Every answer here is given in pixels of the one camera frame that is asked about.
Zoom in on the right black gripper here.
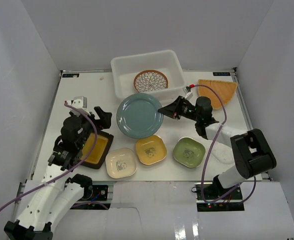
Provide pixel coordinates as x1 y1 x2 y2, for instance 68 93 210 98
158 95 201 123

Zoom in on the black square yellow plate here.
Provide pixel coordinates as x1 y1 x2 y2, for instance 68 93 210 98
81 131 114 170

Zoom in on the blue-grey round plate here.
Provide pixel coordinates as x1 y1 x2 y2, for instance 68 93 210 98
116 93 164 139

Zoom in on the floral brown-rimmed plate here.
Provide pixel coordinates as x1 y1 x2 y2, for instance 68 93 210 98
133 70 169 93

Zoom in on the green panda square dish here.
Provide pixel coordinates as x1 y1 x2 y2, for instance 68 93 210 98
172 137 206 169

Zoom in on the cream panda square dish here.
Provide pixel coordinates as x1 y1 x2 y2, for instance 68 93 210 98
105 148 137 179

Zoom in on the yellow panda square dish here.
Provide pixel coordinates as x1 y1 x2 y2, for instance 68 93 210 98
135 135 167 165

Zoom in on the orange fan-shaped plate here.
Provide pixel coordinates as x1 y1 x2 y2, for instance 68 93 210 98
197 79 238 110

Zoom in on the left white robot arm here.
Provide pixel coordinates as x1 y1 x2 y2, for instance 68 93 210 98
4 103 112 240

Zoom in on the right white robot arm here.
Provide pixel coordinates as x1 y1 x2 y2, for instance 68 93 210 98
158 96 277 203

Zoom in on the white plastic bin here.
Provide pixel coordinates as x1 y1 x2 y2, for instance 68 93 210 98
110 50 187 101

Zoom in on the clear glass plate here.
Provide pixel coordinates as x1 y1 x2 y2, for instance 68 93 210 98
210 142 234 165

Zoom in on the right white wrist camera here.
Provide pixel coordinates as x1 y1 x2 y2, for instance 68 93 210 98
183 86 193 100

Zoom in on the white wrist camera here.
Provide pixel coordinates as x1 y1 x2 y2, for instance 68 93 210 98
64 96 89 115
183 86 193 100

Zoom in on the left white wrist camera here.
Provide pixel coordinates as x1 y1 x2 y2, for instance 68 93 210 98
64 96 89 115

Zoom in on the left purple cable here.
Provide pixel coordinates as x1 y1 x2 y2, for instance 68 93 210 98
0 102 99 235

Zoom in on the purple cable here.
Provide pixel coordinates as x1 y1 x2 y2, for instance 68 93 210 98
189 84 258 206
0 102 99 235

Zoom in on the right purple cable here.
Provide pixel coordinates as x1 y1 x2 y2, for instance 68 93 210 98
189 84 258 206

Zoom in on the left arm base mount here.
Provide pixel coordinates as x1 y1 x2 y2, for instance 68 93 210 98
71 184 111 210

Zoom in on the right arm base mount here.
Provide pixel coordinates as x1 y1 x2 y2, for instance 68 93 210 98
191 182 245 212

